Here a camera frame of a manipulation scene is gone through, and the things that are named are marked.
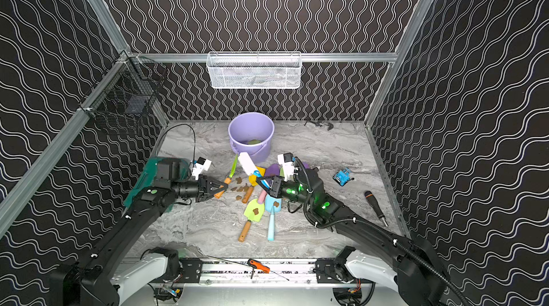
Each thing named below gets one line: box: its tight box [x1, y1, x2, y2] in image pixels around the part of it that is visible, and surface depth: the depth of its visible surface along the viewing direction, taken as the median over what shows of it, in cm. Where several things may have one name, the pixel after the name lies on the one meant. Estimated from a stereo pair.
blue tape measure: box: [332, 167, 355, 187], surface depth 97 cm
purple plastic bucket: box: [228, 112, 276, 164], surface depth 102 cm
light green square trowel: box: [238, 198, 265, 243], surface depth 90 cm
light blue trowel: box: [265, 194, 283, 241], surface depth 92 cm
